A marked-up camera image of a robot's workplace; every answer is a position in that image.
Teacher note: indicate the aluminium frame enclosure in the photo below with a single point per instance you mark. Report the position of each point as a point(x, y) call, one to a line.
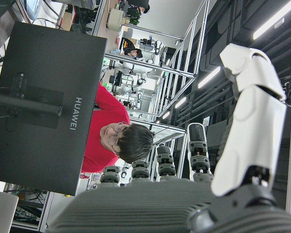
point(186, 48)

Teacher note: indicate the green potted plant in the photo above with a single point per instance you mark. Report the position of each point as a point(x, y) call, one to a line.
point(135, 18)

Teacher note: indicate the long ceiling light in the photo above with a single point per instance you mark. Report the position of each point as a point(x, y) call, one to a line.
point(209, 77)
point(274, 20)
point(180, 102)

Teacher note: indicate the person in red shirt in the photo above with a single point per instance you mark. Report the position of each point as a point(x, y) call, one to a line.
point(106, 109)

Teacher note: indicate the person with black hair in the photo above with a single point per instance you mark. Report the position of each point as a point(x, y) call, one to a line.
point(140, 4)

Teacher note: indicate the black Huawei monitor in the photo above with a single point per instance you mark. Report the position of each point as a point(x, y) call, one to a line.
point(48, 136)

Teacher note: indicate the grey laptop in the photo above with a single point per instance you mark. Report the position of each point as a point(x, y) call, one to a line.
point(1, 211)

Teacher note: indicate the beige round appliance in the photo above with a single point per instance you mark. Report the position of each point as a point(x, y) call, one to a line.
point(115, 19)

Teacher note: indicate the person in black shirt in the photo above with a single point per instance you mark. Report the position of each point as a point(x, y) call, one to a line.
point(131, 47)

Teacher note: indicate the white humanoid robot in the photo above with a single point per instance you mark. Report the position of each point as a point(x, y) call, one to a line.
point(138, 69)

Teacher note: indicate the black monitor stand pole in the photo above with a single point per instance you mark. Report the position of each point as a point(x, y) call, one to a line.
point(19, 102)

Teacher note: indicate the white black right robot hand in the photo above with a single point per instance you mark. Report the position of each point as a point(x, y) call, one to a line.
point(145, 208)

